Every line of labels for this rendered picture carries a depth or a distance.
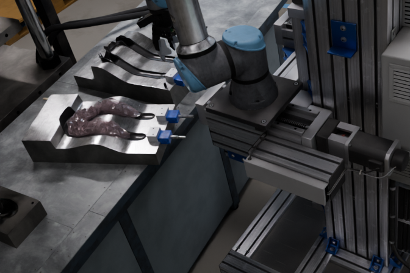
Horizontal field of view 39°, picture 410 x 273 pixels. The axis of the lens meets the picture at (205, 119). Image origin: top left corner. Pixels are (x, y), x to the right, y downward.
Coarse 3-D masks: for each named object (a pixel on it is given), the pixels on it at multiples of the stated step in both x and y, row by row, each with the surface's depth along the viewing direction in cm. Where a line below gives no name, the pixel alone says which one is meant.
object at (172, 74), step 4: (172, 68) 223; (168, 72) 222; (172, 72) 221; (176, 72) 221; (168, 76) 220; (172, 76) 219; (176, 76) 221; (168, 80) 221; (172, 80) 220; (176, 80) 219; (180, 80) 218; (176, 84) 221; (180, 84) 220; (184, 84) 219
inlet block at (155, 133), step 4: (152, 128) 204; (156, 128) 203; (148, 132) 203; (152, 132) 202; (156, 132) 202; (160, 132) 203; (164, 132) 203; (168, 132) 202; (148, 136) 201; (152, 136) 201; (156, 136) 201; (160, 136) 202; (164, 136) 201; (168, 136) 201; (172, 136) 202; (176, 136) 201; (180, 136) 201; (184, 136) 201; (148, 140) 202; (152, 140) 202; (156, 140) 202; (160, 140) 202; (164, 140) 201; (168, 140) 201
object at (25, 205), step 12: (0, 192) 196; (12, 192) 195; (12, 204) 192; (24, 204) 189; (36, 204) 189; (0, 216) 191; (12, 216) 186; (24, 216) 185; (36, 216) 190; (0, 228) 183; (12, 228) 182; (24, 228) 186; (0, 240) 188; (12, 240) 183
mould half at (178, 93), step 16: (128, 32) 247; (112, 48) 240; (128, 48) 239; (96, 64) 233; (112, 64) 232; (144, 64) 235; (160, 64) 233; (80, 80) 244; (96, 80) 238; (112, 80) 232; (128, 80) 229; (144, 80) 226; (160, 80) 223; (128, 96) 234; (144, 96) 228; (160, 96) 223; (176, 96) 222
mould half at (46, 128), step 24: (72, 96) 223; (120, 96) 220; (48, 120) 215; (120, 120) 211; (144, 120) 213; (24, 144) 210; (48, 144) 207; (72, 144) 207; (96, 144) 201; (120, 144) 203; (144, 144) 202
